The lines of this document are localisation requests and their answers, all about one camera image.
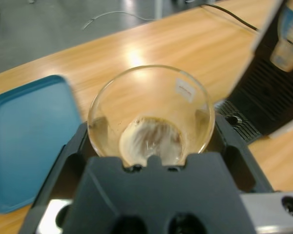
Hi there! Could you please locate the white floor cable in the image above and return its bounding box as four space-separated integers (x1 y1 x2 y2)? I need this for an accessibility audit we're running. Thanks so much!
82 11 155 31

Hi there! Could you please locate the clear drinking glass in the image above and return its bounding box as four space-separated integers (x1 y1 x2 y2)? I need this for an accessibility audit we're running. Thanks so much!
87 64 215 169

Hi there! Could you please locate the teal plastic tray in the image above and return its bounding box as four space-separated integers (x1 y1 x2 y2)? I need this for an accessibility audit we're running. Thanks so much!
0 75 84 215

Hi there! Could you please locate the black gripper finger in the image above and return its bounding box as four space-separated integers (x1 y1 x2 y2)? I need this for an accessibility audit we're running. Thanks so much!
21 121 99 234
205 114 276 195

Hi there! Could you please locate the silver drip tray grate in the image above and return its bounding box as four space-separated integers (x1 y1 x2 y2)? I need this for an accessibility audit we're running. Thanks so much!
214 99 262 145

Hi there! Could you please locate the white capsule coffee machine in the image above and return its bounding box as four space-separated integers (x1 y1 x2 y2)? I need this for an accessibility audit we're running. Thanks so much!
224 0 293 138

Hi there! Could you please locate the black machine power cable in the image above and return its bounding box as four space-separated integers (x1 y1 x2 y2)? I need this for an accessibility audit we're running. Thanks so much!
199 3 261 32

